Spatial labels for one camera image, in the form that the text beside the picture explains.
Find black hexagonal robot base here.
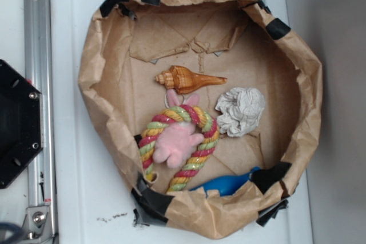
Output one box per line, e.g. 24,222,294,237
0,60,42,189

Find orange ceramic conch shell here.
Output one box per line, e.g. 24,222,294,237
155,65,227,94

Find pink plush bunny toy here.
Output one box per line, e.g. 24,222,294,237
152,90,205,169

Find crumpled white paper ball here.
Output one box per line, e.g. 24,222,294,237
215,87,266,137

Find brown paper bag bin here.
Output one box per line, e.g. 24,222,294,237
78,0,323,239

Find blue plastic toy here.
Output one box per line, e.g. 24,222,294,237
191,167,261,197

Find multicolour twisted rope toy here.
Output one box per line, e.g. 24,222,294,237
138,104,220,193

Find aluminium extrusion rail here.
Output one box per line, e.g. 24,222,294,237
24,0,59,243

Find metal corner bracket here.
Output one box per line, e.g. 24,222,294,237
21,206,53,243

